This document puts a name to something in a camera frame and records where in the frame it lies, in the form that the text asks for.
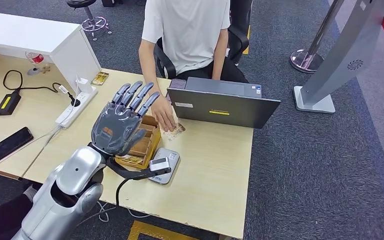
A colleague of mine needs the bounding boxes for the person's right hand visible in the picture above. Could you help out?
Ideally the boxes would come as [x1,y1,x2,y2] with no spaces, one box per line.
[150,93,179,133]

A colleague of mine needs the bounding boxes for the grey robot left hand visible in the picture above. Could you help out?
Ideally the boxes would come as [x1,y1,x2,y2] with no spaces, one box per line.
[90,80,161,157]

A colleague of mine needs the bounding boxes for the ID card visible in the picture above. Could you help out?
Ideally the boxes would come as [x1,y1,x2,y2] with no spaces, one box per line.
[161,122,186,141]

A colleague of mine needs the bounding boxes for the grey card reader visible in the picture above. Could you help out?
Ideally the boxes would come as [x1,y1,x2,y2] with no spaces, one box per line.
[147,147,181,185]

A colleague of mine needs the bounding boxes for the yellow card stack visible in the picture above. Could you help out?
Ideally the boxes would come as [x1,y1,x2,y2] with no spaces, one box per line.
[90,71,110,86]

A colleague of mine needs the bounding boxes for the cardboard compartment organizer box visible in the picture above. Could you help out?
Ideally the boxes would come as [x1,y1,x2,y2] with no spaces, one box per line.
[114,114,162,170]

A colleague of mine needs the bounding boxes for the smartphone beside laptop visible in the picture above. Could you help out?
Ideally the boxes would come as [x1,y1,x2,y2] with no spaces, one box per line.
[165,78,188,100]

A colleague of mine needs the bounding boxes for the white power strip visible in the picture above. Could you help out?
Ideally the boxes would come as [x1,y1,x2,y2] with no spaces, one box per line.
[55,86,99,130]

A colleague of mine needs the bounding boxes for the white charger plug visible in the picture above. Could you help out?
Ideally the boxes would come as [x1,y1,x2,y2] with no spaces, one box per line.
[76,76,94,94]

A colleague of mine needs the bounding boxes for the dark grey laptop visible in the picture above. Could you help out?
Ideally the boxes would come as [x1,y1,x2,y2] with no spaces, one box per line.
[166,76,282,130]

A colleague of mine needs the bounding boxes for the yellow floor tape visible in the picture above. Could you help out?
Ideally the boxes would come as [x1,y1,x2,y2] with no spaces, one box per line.
[242,24,251,56]
[128,220,200,240]

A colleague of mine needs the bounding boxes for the black office chair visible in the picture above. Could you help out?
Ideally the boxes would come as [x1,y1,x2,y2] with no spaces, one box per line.
[153,0,254,80]

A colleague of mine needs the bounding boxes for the black stool chrome base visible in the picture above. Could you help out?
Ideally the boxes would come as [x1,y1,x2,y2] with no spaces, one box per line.
[65,0,112,42]

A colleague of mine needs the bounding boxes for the clear bottle red label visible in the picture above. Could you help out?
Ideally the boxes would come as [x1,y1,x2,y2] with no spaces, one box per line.
[24,51,44,64]

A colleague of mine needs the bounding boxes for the black smartphone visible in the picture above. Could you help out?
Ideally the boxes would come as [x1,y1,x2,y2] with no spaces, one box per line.
[0,127,34,166]

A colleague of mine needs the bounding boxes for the black power brick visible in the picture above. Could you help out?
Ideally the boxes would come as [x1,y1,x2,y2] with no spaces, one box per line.
[0,91,22,116]

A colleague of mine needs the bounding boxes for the black case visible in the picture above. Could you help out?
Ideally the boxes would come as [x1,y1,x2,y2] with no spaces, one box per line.
[100,0,125,8]

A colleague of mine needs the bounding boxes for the white desk cabinet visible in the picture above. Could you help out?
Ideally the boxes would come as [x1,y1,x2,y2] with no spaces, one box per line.
[0,9,102,94]

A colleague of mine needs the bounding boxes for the grey kiosk stand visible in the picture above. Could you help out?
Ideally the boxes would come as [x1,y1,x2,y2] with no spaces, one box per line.
[293,0,384,115]

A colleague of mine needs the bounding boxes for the black camera bracket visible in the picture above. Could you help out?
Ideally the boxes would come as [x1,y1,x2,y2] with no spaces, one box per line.
[105,157,172,180]

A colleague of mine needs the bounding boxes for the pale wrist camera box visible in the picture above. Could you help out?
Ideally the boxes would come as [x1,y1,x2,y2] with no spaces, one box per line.
[148,157,172,173]

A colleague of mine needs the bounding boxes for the black plug with cable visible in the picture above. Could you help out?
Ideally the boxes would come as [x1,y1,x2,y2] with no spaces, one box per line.
[2,69,81,108]

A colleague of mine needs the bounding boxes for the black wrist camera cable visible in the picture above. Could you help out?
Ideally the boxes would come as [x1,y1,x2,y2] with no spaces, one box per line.
[115,177,140,207]

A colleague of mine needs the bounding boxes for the white power strip cord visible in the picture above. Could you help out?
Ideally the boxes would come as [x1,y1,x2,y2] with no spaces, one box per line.
[97,201,151,223]

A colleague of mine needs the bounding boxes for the chrome stanchion post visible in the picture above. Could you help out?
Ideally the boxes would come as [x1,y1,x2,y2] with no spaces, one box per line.
[289,0,345,74]

